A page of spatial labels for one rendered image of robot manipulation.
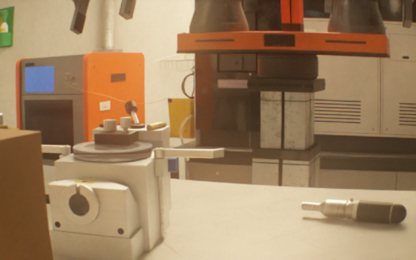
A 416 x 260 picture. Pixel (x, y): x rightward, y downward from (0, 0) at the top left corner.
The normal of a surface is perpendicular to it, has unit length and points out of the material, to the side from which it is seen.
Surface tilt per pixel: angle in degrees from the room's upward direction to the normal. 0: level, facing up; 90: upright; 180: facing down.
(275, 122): 90
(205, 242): 0
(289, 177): 90
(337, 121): 90
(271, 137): 90
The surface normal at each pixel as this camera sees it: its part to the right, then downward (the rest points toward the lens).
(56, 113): -0.36, 0.11
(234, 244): 0.00, -0.99
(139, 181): -0.14, 0.12
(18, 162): 0.92, 0.04
